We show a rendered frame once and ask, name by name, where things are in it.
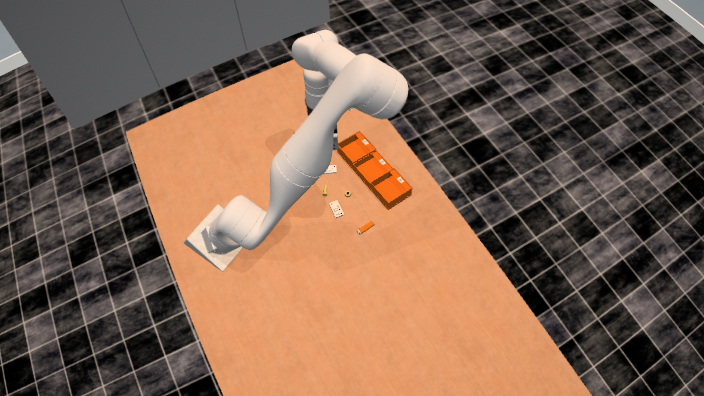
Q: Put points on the orange aa battery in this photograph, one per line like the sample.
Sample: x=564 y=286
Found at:
x=365 y=227

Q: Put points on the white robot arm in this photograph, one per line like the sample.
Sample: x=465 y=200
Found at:
x=365 y=83

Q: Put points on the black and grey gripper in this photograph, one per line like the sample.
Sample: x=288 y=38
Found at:
x=311 y=101

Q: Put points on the orange three-compartment bin rack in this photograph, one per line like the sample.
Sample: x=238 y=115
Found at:
x=374 y=170

